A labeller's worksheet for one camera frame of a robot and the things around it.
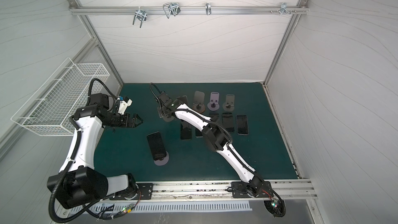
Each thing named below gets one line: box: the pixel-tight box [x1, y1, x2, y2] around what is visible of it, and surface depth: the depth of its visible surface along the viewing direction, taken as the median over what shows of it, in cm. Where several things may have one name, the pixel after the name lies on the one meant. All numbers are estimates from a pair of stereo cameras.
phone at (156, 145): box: [146, 131, 167, 161], surface depth 78 cm
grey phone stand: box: [222, 94, 235, 112], surface depth 103 cm
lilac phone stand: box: [207, 91, 220, 111], surface depth 103 cm
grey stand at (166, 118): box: [162, 115, 175, 122], surface depth 103 cm
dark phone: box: [180, 119, 192, 140], surface depth 94 cm
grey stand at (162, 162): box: [153, 150, 169, 166], surface depth 84 cm
